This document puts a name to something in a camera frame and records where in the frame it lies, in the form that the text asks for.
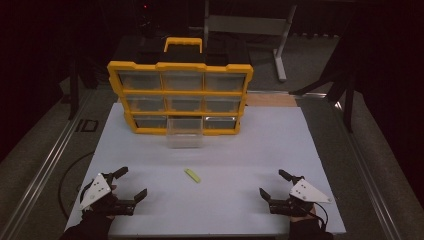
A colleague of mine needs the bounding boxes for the aluminium rail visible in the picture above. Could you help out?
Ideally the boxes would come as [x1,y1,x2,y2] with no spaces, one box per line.
[328,99,403,240]
[0,89,96,240]

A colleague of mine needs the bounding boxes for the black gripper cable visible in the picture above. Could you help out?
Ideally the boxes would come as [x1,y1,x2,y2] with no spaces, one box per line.
[313,200,330,232]

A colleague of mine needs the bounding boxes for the person's right hand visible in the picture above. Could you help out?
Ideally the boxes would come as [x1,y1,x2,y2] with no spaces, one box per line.
[288,203,320,234]

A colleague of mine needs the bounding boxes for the yellow drawer organizer cabinet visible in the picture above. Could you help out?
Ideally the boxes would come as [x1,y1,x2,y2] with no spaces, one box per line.
[106,36,254,136]

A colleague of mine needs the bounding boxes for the black floor cable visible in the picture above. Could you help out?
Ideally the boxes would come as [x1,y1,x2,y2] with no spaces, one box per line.
[57,150,96,212]

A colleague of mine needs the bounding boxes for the black metal stand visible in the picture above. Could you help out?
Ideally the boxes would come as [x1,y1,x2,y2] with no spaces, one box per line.
[288,29,357,134]

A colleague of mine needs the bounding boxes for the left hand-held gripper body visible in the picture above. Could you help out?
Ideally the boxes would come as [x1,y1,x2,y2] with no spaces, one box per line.
[78,172,137,217]

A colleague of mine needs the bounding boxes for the small yellow-green eraser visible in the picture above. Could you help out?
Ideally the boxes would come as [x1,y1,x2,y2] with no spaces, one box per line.
[183,168,202,184]

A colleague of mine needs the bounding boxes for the person's left hand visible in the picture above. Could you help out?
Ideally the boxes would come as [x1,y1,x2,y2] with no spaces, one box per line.
[81,199,116,232]

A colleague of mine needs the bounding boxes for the grey metal desk frame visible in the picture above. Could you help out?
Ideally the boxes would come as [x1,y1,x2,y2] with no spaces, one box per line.
[201,0,299,83]

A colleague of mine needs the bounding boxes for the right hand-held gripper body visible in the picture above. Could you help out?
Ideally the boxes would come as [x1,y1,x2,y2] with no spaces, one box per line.
[268,176,334,218]

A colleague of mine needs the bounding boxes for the wooden board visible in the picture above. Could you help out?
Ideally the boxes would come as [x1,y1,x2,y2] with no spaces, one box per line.
[245,92,298,108]

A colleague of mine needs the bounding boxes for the clear plastic drawer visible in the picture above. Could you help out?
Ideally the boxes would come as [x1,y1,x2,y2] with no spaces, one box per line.
[165,115,204,150]

